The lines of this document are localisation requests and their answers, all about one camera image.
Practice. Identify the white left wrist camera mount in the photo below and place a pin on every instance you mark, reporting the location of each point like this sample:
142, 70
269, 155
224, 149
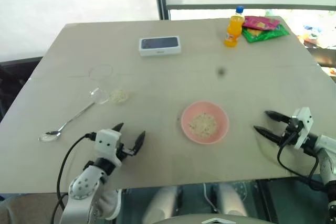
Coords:
106, 141

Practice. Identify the dark furniture beside table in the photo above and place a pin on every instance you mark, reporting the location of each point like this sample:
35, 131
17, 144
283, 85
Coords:
15, 77

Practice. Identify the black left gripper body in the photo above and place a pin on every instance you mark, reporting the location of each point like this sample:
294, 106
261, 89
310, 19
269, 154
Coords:
121, 151

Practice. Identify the pink bowl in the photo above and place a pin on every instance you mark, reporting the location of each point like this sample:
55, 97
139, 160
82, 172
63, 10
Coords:
223, 121

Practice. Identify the empty clear glass cup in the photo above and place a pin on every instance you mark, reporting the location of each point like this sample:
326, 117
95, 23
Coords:
99, 96

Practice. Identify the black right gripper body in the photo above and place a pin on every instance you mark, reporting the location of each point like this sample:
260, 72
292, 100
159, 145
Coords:
291, 129

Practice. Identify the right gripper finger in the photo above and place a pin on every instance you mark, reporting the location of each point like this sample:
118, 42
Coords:
269, 133
277, 117

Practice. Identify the orange juice bottle blue cap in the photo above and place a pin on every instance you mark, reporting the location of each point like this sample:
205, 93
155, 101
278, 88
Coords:
233, 30

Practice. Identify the pale green chopped food pile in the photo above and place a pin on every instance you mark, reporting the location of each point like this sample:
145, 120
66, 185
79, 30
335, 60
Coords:
203, 125

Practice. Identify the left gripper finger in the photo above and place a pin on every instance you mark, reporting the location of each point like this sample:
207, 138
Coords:
118, 127
139, 141

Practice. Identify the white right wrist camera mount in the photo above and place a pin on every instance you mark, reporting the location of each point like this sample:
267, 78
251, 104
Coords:
304, 124

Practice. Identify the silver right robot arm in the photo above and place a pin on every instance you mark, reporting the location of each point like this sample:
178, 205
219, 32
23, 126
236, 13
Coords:
326, 153

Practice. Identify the white phone box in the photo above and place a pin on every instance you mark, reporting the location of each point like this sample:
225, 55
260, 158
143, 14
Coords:
160, 45

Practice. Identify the cluttered background shelf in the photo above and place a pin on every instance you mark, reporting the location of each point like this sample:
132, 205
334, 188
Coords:
320, 43

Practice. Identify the clear glass with green food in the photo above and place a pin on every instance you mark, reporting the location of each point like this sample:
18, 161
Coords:
125, 89

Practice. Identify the pink snack packet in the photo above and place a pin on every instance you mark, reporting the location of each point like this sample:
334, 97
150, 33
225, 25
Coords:
260, 22

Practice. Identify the metal spoon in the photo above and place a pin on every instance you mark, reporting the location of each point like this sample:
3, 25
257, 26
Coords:
68, 121

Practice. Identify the green snack packet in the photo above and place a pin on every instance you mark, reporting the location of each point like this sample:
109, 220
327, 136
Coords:
267, 35

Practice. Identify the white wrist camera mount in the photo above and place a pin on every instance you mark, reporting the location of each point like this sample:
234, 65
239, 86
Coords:
304, 124
106, 141

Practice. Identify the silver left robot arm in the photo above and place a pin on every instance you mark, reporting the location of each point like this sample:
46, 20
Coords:
86, 182

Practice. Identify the grey robot torso edge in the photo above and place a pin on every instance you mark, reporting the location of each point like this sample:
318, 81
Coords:
210, 220

